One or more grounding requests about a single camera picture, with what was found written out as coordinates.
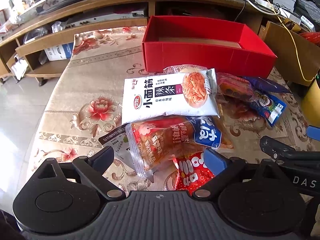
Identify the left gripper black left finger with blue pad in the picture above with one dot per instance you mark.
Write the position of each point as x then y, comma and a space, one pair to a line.
91, 170

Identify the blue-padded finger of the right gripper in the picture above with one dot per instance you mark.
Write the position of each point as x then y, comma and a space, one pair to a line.
313, 132

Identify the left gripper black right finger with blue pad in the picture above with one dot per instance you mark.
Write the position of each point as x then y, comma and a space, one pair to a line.
225, 171

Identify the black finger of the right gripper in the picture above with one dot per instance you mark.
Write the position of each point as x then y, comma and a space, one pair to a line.
300, 167

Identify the red cola candy bag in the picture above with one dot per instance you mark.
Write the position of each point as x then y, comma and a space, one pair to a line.
192, 173

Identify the silver chicken snack pouch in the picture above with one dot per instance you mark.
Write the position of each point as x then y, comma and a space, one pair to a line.
118, 140

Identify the blue-topped orange snack bag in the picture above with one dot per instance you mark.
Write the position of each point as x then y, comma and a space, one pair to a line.
154, 142

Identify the dark blue wafer packet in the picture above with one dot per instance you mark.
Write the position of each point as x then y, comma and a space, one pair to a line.
266, 85

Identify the white spicy strips packet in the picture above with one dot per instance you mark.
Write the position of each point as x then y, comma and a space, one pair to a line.
184, 94

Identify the clear bread bun packet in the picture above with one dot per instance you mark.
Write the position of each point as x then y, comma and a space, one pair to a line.
184, 68

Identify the yellow bucket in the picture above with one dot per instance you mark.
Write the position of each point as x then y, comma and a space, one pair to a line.
311, 103

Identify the blue cartoon snack packet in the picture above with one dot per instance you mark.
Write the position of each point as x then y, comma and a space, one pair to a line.
268, 106

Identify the floral beige tablecloth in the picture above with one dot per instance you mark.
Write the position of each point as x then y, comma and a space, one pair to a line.
86, 104

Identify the brown cardboard box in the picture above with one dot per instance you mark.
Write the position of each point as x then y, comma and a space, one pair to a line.
297, 58

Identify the clear red-print snack pack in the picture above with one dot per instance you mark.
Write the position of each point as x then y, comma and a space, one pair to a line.
235, 87

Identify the white power strip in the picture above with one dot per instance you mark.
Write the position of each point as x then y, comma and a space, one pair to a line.
308, 23

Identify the white blue carton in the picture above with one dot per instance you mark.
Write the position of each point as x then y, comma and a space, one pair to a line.
59, 52

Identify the red cardboard box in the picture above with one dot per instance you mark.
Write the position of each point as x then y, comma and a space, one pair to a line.
226, 46

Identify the wooden TV stand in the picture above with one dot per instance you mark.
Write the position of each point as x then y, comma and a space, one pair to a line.
48, 30

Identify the silver media player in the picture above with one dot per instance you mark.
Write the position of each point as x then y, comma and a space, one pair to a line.
80, 20

